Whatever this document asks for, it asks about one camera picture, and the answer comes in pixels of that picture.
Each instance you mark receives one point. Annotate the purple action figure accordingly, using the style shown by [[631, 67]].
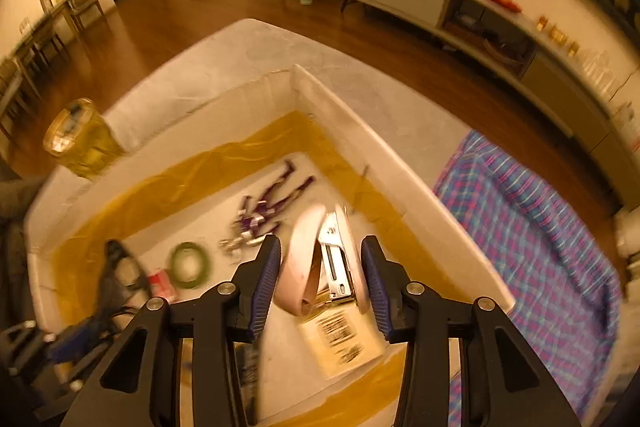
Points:
[[270, 202]]

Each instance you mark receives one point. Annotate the wooden dining table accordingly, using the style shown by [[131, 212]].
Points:
[[42, 32]]

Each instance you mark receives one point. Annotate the red and white card box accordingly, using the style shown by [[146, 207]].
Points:
[[162, 284]]

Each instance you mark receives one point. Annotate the small kraft paper box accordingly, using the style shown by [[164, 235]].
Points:
[[340, 347]]

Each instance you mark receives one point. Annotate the clear tape roll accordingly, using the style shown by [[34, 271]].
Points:
[[173, 263]]

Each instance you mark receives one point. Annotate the white cardboard box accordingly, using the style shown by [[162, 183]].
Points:
[[400, 187]]

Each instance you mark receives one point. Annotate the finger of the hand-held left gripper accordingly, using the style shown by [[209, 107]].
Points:
[[75, 341], [85, 367]]

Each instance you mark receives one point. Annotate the wooden dining chair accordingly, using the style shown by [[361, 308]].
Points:
[[17, 92], [86, 4]]

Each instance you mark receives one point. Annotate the black sunglasses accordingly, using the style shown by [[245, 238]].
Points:
[[112, 257]]

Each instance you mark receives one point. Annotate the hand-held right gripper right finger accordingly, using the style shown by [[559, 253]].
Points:
[[376, 287]]

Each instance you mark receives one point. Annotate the plaid blanket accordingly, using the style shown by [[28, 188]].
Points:
[[525, 232]]

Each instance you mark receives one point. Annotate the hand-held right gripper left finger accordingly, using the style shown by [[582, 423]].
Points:
[[267, 282]]

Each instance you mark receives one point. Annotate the group of glass cups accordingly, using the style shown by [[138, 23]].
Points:
[[602, 74]]

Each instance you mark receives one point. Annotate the small gold jar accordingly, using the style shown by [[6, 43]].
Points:
[[575, 49], [543, 24]]

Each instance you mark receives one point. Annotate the gold censer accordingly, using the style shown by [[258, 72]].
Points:
[[558, 35]]

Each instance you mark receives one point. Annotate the white patterned card deck box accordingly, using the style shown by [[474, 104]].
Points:
[[246, 367]]

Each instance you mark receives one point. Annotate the white oval case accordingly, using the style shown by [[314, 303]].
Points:
[[300, 257]]

